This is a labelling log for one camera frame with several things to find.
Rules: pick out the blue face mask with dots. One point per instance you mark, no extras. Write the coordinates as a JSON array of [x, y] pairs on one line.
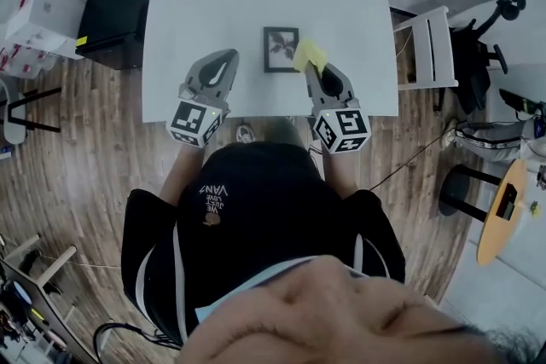
[[239, 294]]

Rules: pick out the yellow cloth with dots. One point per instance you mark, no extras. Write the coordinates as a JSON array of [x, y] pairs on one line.
[[309, 53]]

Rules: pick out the white table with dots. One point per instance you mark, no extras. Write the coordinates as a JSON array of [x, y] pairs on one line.
[[264, 4]]

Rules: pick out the small black box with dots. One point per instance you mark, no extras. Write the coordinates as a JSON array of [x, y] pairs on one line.
[[507, 202]]

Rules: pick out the black picture frame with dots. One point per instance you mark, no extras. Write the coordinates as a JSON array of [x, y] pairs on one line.
[[279, 49]]

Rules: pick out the black office chair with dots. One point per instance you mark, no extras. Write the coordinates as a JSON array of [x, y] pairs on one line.
[[473, 64]]

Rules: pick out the white chair with black legs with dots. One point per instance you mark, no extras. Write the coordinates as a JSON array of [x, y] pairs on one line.
[[17, 115]]

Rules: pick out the person's left forearm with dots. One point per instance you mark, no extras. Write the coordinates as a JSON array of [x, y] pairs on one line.
[[181, 175]]

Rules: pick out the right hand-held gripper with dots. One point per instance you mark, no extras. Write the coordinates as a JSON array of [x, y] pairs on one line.
[[341, 128]]

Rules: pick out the person's right forearm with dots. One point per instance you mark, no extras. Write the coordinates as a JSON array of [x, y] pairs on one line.
[[341, 175]]

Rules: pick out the person's black t-shirt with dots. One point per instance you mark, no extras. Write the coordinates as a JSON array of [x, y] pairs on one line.
[[264, 234]]

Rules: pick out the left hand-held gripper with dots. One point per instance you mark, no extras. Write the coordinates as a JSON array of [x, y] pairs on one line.
[[192, 119]]

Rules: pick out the person's face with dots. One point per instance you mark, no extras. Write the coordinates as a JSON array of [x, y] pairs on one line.
[[332, 319]]

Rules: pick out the person's white shoe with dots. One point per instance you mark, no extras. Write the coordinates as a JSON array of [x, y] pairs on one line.
[[245, 134]]

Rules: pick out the small yellow object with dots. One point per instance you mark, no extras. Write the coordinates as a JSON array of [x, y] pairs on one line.
[[534, 208]]

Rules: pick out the round wooden side table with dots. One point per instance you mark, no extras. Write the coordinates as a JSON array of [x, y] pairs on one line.
[[499, 238]]

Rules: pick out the black cabinet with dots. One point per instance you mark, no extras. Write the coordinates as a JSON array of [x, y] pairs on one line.
[[113, 21]]

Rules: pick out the white slatted chair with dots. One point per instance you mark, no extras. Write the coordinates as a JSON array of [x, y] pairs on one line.
[[426, 51]]

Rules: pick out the wooden workbench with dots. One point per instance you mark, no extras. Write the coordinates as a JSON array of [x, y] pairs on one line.
[[38, 294]]

